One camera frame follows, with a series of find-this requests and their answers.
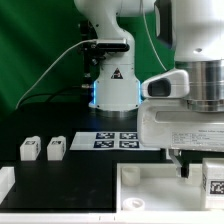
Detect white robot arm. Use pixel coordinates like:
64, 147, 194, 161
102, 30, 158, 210
74, 0, 224, 167

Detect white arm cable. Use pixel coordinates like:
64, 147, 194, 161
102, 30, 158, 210
141, 0, 168, 73

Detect white left obstacle block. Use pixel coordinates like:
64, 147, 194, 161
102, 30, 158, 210
0, 167, 15, 205

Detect black cable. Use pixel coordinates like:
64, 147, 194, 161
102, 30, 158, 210
16, 85, 93, 109

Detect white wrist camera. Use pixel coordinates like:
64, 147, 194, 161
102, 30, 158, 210
141, 69, 190, 99

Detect white camera cable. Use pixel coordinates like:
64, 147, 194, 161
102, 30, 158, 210
15, 39, 98, 110

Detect white square tabletop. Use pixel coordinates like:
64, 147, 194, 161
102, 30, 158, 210
116, 163, 224, 224

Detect white marker sheet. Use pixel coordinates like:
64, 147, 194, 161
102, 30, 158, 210
70, 131, 159, 151

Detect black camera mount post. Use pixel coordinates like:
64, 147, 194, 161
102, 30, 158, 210
79, 20, 98, 85

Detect black base camera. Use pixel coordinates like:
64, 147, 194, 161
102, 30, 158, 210
91, 39, 129, 52

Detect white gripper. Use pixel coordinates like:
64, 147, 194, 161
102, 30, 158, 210
137, 99, 224, 178

